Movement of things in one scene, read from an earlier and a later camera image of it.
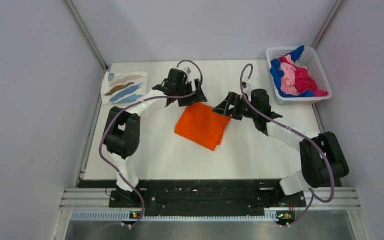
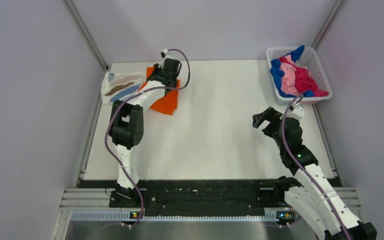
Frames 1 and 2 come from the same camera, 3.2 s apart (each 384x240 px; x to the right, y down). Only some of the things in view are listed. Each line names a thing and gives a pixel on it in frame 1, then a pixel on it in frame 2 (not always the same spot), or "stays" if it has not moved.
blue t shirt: (277, 72) stays
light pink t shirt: (288, 84) stays
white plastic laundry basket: (309, 60) stays
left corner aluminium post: (87, 34) stays
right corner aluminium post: (328, 22) stays
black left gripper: (198, 97) → (156, 69)
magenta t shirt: (304, 81) stays
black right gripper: (233, 98) → (270, 114)
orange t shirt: (200, 124) → (168, 103)
